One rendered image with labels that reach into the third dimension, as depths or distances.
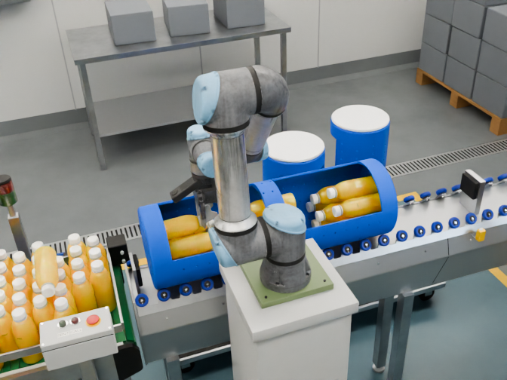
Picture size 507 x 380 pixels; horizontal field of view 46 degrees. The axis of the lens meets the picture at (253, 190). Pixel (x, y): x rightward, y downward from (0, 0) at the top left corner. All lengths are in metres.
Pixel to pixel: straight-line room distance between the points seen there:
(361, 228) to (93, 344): 0.97
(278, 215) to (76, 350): 0.69
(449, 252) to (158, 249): 1.14
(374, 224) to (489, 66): 3.21
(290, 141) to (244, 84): 1.35
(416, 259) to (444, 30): 3.49
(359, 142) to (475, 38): 2.60
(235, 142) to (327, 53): 4.52
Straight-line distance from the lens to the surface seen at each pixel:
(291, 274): 1.69
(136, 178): 4.55
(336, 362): 1.90
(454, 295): 3.53
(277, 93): 1.43
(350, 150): 2.89
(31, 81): 5.33
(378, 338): 2.91
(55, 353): 1.82
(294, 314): 1.69
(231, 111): 1.40
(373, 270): 2.29
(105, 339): 1.81
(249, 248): 1.58
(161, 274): 1.94
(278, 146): 2.68
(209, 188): 1.95
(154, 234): 1.92
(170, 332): 2.14
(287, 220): 1.60
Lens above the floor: 2.35
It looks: 33 degrees down
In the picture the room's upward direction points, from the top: 3 degrees counter-clockwise
